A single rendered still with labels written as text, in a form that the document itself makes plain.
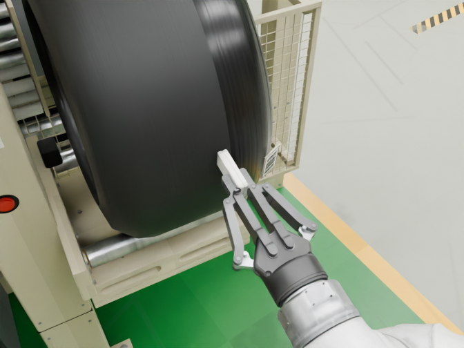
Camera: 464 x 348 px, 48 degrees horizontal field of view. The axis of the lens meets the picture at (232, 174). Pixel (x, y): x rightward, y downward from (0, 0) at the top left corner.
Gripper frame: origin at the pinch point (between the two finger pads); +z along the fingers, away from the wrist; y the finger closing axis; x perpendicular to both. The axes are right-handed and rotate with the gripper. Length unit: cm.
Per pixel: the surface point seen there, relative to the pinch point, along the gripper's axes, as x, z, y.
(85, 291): 33.0, 6.9, 25.1
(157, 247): 35.7, 10.9, 9.0
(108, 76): -12.8, 12.6, 12.5
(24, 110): 36, 58, 24
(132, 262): 35.6, 9.8, 14.8
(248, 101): -6.3, 6.7, -5.6
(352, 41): 142, 140, -162
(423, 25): 141, 133, -211
